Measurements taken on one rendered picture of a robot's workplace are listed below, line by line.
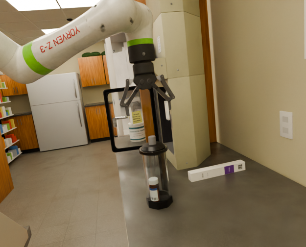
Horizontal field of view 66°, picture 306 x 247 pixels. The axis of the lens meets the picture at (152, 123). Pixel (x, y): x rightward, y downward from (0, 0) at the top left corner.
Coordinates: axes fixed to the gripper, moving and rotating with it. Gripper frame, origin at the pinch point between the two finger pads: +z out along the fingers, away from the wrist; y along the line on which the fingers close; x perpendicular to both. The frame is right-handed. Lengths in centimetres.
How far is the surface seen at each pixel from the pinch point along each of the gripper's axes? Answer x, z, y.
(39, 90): -515, -23, 169
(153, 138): 1.7, 7.0, 0.1
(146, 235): 18.1, 33.3, 8.5
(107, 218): -159, 127, 35
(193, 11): -36, -45, -35
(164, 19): -28, -41, -17
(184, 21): -28, -39, -27
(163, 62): -27.9, -21.6, -14.2
